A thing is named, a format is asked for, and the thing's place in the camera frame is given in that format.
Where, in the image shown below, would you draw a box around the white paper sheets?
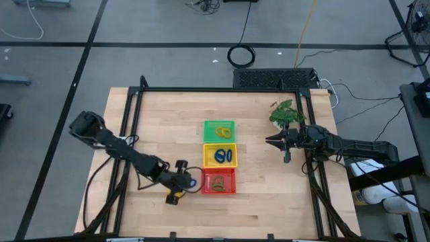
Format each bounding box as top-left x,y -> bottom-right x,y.
349,157 -> 386,178

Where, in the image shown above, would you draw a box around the black floor fan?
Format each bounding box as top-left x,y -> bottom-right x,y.
384,0 -> 430,68

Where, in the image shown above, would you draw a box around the black cable bundle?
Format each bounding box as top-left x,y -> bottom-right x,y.
184,0 -> 221,15

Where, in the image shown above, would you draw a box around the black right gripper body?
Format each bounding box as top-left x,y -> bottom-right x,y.
281,124 -> 308,165

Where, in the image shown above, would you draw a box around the black mesh computer tower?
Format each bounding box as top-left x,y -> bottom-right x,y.
232,68 -> 320,90

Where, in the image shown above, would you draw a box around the white looped cable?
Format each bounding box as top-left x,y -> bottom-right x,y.
318,79 -> 340,109

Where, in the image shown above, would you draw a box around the grey table foot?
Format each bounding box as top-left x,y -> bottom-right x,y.
0,74 -> 32,86
12,0 -> 72,7

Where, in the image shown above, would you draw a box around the red plastic basket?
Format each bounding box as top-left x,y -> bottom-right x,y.
200,167 -> 237,195

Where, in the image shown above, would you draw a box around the thin black floor cable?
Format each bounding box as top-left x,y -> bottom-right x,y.
318,82 -> 402,102

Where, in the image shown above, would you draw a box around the black floor object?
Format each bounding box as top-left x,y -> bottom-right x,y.
0,103 -> 14,122

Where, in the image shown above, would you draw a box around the person's foot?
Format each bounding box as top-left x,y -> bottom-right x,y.
361,184 -> 392,206
382,196 -> 421,215

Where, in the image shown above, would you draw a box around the yellow plastic basket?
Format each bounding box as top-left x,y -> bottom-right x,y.
202,143 -> 239,169

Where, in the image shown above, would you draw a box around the green plastic basket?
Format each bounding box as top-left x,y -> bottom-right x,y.
203,120 -> 237,144

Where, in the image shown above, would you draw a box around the black aluminium frame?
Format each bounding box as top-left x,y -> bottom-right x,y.
80,75 -> 362,242

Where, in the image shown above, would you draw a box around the white floor cable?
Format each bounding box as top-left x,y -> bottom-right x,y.
0,0 -> 45,40

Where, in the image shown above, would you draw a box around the green artificial plant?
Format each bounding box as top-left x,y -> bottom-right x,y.
268,98 -> 307,131

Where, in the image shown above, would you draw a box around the yellow hanging cable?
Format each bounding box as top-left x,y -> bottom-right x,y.
294,0 -> 318,69

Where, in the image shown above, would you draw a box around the black desk equipment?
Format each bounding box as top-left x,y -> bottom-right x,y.
413,79 -> 430,118

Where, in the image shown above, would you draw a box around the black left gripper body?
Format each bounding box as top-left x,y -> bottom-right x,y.
157,159 -> 196,206

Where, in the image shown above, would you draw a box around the grey side desk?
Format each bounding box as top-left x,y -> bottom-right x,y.
399,79 -> 430,242

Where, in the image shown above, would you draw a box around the black coiled floor cable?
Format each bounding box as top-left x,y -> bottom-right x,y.
227,0 -> 259,69

